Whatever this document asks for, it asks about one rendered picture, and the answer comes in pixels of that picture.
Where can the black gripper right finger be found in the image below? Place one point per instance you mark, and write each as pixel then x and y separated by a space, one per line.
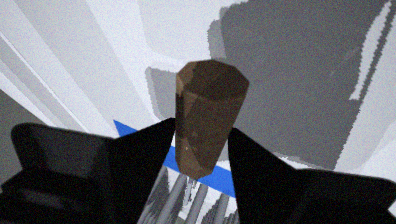
pixel 270 191

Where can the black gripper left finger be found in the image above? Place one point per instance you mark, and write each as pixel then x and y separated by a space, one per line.
pixel 126 167

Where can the blue flat strip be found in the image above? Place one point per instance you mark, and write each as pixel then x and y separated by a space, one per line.
pixel 220 179

